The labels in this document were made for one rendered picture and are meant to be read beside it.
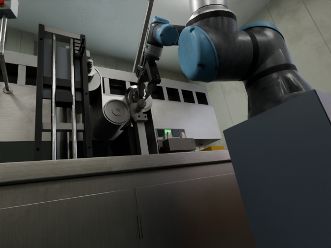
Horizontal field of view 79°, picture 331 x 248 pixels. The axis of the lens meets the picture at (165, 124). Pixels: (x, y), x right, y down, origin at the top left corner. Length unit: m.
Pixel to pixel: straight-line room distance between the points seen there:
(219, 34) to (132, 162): 0.37
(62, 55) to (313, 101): 0.80
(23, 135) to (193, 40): 0.96
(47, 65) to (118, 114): 0.33
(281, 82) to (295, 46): 2.96
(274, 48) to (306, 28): 2.94
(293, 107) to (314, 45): 2.94
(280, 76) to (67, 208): 0.54
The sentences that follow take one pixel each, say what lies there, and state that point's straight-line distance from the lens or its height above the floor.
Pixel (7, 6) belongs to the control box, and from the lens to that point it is 1.17.
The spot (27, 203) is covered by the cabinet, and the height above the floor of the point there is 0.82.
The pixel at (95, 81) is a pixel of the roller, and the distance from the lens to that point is 0.99.
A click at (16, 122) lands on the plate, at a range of 1.22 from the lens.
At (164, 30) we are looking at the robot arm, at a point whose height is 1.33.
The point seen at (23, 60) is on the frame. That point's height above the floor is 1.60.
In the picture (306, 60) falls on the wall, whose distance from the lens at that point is 3.32.
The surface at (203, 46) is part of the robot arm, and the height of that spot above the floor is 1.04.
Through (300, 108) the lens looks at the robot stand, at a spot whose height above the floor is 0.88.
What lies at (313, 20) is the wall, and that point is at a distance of 3.47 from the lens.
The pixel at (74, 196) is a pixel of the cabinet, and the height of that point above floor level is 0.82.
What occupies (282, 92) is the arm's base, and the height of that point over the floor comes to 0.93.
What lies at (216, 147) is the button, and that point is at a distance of 0.80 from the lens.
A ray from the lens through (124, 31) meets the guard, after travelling 1.50.
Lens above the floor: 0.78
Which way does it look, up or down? 19 degrees up
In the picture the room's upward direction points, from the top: 11 degrees counter-clockwise
